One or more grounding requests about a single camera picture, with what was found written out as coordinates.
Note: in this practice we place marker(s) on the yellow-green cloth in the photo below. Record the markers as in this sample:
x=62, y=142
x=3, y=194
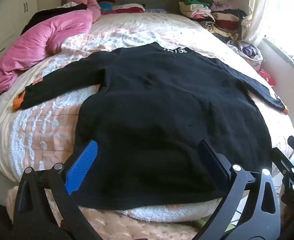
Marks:
x=203, y=222

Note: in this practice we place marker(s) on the laundry basket with clothes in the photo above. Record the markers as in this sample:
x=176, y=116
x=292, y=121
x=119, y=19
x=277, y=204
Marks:
x=246, y=50

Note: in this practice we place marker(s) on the cream curtain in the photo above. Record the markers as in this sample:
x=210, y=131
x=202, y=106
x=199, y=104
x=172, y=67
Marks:
x=261, y=5

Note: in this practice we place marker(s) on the striped pillow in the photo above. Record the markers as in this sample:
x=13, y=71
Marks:
x=108, y=3

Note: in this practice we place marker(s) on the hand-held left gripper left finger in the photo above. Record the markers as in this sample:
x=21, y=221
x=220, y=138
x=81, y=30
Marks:
x=83, y=165

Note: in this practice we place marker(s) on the cream wardrobe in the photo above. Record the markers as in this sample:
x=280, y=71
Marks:
x=2, y=17

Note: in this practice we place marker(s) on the window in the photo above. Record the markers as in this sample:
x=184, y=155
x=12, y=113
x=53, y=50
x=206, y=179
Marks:
x=286, y=17

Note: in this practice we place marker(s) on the red plastic bag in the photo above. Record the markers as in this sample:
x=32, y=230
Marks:
x=268, y=77

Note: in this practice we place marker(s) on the peach checked fleece blanket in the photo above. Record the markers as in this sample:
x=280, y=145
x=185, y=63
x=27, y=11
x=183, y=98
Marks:
x=137, y=30

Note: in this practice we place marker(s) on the pile of folded clothes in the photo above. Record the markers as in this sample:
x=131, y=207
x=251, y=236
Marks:
x=211, y=12

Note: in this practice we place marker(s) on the green windowsill cushion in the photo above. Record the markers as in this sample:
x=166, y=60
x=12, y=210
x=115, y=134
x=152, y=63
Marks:
x=286, y=57

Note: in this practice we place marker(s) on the pink duvet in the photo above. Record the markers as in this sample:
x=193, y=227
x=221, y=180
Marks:
x=37, y=42

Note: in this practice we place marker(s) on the floral laundry basket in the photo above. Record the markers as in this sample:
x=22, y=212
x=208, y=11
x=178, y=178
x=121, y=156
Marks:
x=256, y=65

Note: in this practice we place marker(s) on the black sweater with orange cuffs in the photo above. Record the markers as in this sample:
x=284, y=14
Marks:
x=149, y=117

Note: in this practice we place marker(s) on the blue patterned cloth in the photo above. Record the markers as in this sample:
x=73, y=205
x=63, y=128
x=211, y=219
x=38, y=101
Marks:
x=155, y=10

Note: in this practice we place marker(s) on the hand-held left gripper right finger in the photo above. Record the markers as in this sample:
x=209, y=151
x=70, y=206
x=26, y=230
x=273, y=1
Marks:
x=211, y=162

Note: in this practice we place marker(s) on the black garment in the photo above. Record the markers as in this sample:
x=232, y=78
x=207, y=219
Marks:
x=44, y=13

